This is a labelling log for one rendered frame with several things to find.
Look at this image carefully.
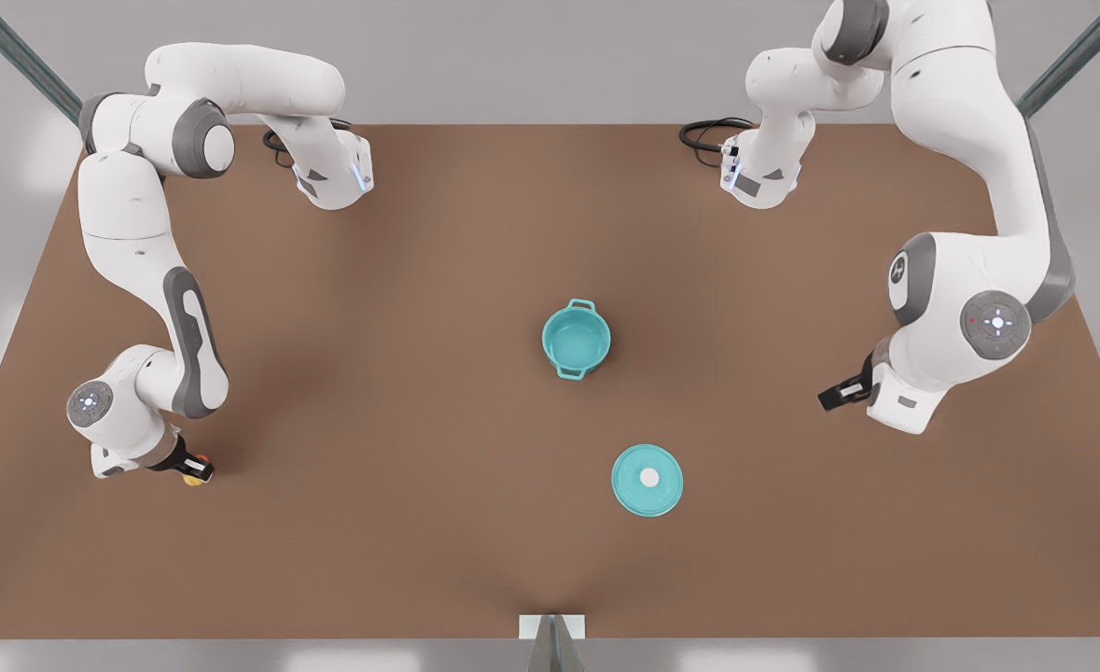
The black cable loop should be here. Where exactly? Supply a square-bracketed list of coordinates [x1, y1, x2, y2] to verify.
[262, 119, 355, 170]
[678, 117, 759, 170]

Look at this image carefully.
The teal pot with handles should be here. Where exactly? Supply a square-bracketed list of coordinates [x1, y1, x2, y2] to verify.
[541, 299, 612, 381]

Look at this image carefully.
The silver frame post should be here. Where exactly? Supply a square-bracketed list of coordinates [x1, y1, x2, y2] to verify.
[519, 613, 588, 672]
[1016, 0, 1100, 119]
[0, 0, 85, 124]

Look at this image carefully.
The teal pot lid white knob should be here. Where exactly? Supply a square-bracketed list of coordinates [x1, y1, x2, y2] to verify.
[611, 444, 685, 518]

